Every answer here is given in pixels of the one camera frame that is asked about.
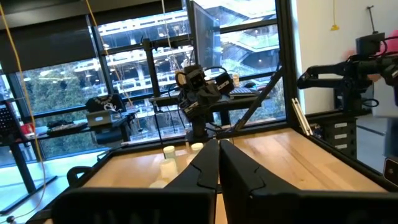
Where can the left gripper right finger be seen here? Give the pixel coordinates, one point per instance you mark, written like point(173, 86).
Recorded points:
point(245, 177)

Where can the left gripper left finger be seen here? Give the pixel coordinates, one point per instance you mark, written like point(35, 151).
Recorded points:
point(202, 168)

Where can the green medicine bottle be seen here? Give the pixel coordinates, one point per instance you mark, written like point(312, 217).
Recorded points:
point(169, 152)
point(197, 146)

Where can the translucent white medicine bottle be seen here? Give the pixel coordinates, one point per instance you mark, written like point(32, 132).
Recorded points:
point(168, 168)

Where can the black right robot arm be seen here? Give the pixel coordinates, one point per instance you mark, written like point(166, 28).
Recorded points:
point(199, 124)

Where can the black background robot arm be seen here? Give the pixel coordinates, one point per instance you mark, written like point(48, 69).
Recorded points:
point(351, 74)

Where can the beige cup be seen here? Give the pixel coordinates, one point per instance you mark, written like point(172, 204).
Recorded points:
point(236, 80)

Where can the black computer monitor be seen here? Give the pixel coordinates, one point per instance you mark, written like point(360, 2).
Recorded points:
point(205, 37)

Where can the black keyboard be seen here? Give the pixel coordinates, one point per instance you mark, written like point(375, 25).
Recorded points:
point(66, 127)
point(245, 91)

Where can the black metal beam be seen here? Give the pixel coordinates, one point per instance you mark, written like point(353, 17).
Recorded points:
point(258, 99)

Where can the grey metal box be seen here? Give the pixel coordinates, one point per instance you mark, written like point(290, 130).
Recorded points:
point(101, 118)

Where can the black cabinet white labels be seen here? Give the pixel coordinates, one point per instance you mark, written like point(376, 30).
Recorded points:
point(339, 133)

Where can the black window blind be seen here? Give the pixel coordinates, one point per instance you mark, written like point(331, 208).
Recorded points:
point(46, 46)

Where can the grey metal floor bar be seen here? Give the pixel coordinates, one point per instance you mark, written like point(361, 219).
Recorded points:
point(31, 194)

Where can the red box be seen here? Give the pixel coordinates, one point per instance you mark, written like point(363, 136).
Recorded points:
point(28, 128)

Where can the black perforated basket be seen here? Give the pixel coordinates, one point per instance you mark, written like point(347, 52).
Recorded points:
point(6, 121)

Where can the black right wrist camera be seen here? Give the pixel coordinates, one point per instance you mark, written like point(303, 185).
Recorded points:
point(225, 82)

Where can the black vertical rig post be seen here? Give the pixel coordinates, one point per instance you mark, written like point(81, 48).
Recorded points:
point(286, 62)

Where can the black bar bracket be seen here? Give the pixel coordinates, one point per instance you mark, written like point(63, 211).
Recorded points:
point(73, 174)

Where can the black table-level camera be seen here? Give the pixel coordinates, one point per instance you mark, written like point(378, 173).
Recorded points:
point(391, 171)

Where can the black desk frame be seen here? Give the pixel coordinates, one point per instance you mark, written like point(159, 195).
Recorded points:
point(21, 165)

